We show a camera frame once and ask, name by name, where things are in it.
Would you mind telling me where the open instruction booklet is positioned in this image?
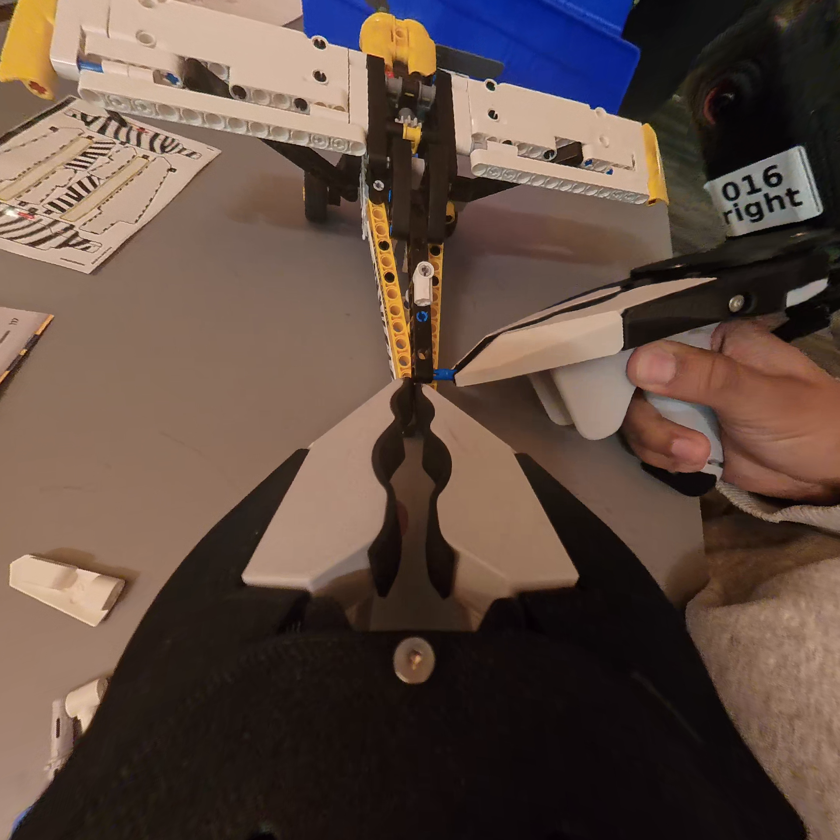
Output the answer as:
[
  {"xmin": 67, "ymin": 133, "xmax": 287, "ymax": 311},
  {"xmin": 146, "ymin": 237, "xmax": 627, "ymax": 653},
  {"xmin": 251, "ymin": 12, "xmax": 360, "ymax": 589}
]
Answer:
[{"xmin": 0, "ymin": 306, "xmax": 55, "ymax": 386}]

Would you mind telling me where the blue plastic bin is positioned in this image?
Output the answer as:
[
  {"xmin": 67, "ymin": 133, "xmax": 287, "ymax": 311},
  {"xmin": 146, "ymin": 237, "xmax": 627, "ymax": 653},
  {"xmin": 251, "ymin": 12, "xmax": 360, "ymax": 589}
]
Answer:
[{"xmin": 302, "ymin": 0, "xmax": 641, "ymax": 116}]

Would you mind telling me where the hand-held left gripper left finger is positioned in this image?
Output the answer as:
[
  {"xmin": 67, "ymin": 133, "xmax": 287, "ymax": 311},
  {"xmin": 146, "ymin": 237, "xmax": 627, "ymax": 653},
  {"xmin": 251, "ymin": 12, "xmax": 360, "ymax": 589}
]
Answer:
[{"xmin": 241, "ymin": 378, "xmax": 417, "ymax": 632}]

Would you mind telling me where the zebra striped sticker sheet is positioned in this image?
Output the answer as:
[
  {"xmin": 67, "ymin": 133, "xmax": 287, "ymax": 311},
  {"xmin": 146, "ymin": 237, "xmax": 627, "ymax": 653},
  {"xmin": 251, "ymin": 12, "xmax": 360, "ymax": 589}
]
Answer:
[{"xmin": 0, "ymin": 97, "xmax": 222, "ymax": 274}]

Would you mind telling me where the person's right hand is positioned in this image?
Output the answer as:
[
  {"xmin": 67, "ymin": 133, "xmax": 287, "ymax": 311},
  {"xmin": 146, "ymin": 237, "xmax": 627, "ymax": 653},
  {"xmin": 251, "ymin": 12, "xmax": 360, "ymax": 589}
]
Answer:
[{"xmin": 620, "ymin": 317, "xmax": 840, "ymax": 506}]

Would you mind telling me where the white yellow lego plane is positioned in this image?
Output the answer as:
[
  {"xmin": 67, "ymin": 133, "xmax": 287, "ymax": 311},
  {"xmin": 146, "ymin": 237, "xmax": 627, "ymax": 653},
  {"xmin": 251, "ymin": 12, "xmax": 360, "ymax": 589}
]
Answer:
[{"xmin": 0, "ymin": 0, "xmax": 670, "ymax": 437}]

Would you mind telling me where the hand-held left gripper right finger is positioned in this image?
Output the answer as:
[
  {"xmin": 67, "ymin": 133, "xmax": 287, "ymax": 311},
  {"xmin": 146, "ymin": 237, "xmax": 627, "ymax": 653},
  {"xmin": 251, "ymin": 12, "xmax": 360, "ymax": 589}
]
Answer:
[{"xmin": 419, "ymin": 384, "xmax": 580, "ymax": 627}]

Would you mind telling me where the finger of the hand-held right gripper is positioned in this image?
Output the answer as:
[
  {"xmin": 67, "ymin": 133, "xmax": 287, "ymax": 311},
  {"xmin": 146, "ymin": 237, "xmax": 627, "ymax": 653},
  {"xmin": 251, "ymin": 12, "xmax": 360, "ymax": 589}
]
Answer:
[
  {"xmin": 454, "ymin": 308, "xmax": 626, "ymax": 388},
  {"xmin": 458, "ymin": 276, "xmax": 718, "ymax": 362}
]

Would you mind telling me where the white lego panel piece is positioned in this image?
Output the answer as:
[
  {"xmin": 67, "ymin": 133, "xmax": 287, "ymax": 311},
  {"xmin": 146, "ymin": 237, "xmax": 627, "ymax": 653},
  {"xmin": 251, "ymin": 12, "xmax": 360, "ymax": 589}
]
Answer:
[{"xmin": 9, "ymin": 554, "xmax": 126, "ymax": 627}]

